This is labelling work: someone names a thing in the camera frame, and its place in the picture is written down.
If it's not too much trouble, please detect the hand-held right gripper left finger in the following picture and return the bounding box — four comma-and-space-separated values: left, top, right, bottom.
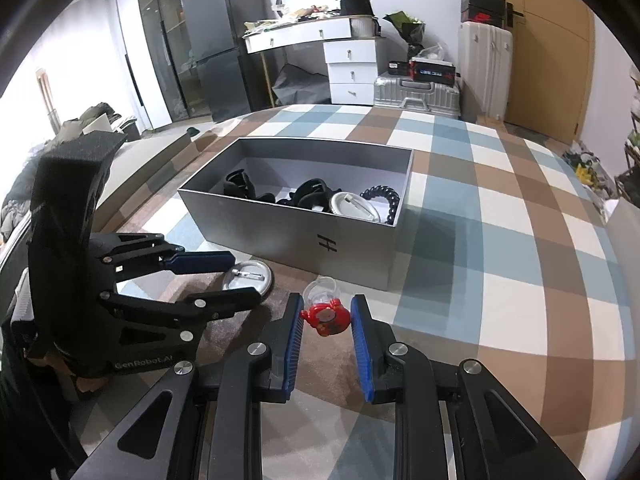
70, 292, 305, 480

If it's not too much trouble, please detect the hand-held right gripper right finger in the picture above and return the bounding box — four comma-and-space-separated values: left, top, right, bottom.
350, 294, 586, 480

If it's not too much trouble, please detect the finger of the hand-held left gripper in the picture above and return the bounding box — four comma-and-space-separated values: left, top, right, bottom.
92, 232, 236, 283
97, 288, 264, 342

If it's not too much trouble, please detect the round pin badge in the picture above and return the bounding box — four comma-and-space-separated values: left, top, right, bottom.
221, 259, 276, 295
329, 191, 382, 222

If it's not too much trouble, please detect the red beaded hair ornament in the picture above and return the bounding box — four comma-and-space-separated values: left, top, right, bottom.
300, 297, 351, 337

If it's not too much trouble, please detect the silver cardboard box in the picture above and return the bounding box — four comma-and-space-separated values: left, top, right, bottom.
177, 137, 415, 291

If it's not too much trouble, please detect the large black hair claw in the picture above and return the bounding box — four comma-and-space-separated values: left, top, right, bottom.
223, 169, 257, 200

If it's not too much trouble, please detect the black spiral hair tie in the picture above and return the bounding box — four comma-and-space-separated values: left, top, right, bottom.
361, 186, 402, 224

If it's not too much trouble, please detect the person's left forearm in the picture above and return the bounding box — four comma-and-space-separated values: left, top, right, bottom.
0, 325, 88, 480

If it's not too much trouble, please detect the person's left hand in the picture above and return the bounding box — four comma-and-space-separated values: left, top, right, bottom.
27, 351, 104, 399

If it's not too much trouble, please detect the wooden stand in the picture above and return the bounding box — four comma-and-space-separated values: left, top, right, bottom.
35, 67, 57, 131

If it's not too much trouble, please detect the plaid blanket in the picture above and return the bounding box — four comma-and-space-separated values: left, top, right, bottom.
100, 104, 637, 480

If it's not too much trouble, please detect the dark grey cloth bag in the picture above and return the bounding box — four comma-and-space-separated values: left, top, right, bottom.
272, 62, 331, 107

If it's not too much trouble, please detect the dark glass cabinet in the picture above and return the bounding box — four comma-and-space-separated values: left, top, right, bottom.
115, 0, 191, 128

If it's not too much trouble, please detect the dark grey refrigerator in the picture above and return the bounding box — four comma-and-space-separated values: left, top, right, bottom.
180, 0, 253, 122

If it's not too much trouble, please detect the white dressing table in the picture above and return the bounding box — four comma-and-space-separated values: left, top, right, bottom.
243, 15, 386, 106

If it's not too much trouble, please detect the pile of dressing table clutter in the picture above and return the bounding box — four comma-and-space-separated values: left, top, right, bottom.
244, 4, 346, 36

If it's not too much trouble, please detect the silver suitcase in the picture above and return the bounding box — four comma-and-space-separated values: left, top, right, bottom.
374, 71, 462, 120

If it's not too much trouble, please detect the white ribbed basket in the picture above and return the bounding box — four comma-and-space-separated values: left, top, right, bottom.
350, 16, 382, 38

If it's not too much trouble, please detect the white suitcase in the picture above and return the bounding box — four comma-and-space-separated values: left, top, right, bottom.
457, 21, 515, 123

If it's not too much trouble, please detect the dark wrapped bouquet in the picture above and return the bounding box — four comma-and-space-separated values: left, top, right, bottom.
382, 10, 427, 61

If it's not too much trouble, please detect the wooden door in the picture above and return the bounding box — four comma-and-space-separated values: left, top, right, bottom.
492, 0, 596, 146

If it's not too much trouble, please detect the black and red shoe box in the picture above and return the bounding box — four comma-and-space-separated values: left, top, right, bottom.
459, 8, 507, 25

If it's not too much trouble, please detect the clear plastic ring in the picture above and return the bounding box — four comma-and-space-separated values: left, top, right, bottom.
305, 276, 341, 306

